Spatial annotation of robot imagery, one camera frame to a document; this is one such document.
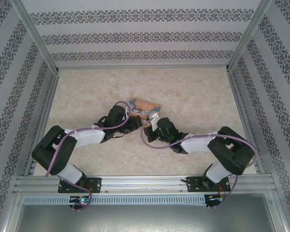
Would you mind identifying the orange bear print tin box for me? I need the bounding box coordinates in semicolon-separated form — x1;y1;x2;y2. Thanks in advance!
127;97;163;120

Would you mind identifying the small controller board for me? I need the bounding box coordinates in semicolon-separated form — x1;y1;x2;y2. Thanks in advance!
206;194;224;207
69;196;91;205

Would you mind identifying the grey sheet metal panel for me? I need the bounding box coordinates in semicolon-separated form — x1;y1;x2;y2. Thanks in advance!
14;193;287;232

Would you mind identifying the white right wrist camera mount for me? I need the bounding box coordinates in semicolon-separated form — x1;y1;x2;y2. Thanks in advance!
148;112;160;132

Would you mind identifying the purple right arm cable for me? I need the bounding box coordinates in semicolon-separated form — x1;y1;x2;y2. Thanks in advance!
140;118;258;208

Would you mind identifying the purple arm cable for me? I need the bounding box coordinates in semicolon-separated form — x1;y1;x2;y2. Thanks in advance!
140;118;258;208
45;101;131;211

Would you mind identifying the aluminium cross rail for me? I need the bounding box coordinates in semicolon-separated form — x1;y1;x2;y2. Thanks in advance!
13;174;275;194

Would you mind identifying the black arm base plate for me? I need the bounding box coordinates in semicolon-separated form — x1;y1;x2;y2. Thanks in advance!
58;177;102;194
186;176;232;193

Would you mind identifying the aluminium side rail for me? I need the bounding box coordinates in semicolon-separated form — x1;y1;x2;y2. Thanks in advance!
23;70;61;176
226;69;265;174

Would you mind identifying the grey slotted cable duct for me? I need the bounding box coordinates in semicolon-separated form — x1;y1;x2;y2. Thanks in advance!
23;195;206;205

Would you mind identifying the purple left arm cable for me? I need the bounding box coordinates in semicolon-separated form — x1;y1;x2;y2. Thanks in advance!
45;101;131;211

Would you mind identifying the aluminium frame post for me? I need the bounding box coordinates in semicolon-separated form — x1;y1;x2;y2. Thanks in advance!
226;0;273;72
8;0;61;75

